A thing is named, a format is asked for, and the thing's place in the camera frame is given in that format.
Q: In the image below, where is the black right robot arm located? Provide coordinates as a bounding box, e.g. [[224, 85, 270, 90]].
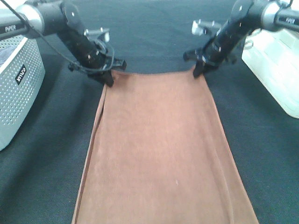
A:
[[183, 0, 299, 78]]

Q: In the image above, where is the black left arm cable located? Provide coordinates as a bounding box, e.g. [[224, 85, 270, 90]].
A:
[[0, 0, 115, 70]]

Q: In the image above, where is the white plastic storage box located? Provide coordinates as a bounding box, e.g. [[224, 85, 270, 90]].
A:
[[242, 29, 299, 118]]

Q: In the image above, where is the grey perforated laundry basket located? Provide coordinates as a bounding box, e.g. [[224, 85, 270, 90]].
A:
[[0, 35, 45, 149]]

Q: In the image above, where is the grey cloth in basket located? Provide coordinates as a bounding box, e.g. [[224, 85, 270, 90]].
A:
[[0, 45, 21, 69]]

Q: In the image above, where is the black table cloth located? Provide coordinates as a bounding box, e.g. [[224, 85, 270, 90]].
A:
[[0, 0, 299, 224]]

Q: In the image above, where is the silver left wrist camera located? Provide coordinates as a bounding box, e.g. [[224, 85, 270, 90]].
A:
[[83, 27, 110, 42]]

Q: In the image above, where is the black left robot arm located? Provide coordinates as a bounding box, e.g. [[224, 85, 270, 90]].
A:
[[0, 0, 127, 87]]

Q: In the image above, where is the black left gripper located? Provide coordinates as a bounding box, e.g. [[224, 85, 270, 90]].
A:
[[68, 41, 127, 87]]

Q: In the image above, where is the brown towel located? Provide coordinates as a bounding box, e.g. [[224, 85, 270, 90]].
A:
[[72, 70, 258, 224]]

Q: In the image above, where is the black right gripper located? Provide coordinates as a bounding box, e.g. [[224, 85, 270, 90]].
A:
[[183, 35, 237, 78]]

